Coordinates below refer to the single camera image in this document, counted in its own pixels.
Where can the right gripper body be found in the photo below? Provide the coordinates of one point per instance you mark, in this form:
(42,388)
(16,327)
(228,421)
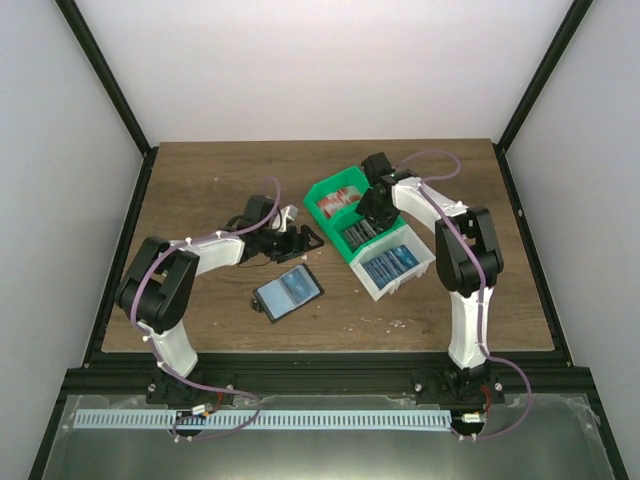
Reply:
(380,214)

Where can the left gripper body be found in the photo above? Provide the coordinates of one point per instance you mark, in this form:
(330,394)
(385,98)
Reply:
(278,248)

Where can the blue credit card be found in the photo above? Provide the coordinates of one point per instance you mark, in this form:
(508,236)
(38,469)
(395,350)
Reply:
(299,285)

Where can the black card holder wallet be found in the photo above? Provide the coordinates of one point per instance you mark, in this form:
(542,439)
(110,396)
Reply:
(272,300)

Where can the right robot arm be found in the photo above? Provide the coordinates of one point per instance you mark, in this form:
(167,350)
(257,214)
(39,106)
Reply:
(468,260)

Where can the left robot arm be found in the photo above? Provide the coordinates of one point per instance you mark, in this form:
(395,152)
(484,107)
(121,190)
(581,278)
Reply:
(155,290)

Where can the red credit cards stack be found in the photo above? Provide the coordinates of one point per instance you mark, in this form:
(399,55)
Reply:
(337,200)

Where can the dark green credit cards stack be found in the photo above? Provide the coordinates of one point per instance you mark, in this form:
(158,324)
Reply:
(360,233)

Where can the blue credit cards stack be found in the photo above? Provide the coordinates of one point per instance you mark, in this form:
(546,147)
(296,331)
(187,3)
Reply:
(389,265)

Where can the green bin middle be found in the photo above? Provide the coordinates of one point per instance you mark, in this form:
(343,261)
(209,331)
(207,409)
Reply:
(345,218)

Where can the green bin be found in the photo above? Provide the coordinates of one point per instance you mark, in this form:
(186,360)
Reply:
(345,218)
(350,176)

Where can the green bin left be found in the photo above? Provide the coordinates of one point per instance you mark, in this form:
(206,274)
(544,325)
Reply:
(350,176)

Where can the white bin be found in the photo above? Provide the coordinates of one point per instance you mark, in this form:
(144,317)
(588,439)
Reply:
(404,235)

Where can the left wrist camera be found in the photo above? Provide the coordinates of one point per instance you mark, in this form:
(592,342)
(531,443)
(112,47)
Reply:
(285,217)

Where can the light blue cable duct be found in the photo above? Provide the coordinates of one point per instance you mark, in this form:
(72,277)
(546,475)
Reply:
(409,420)

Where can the black aluminium frame rail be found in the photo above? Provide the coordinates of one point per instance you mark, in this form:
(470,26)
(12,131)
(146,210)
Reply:
(265,374)

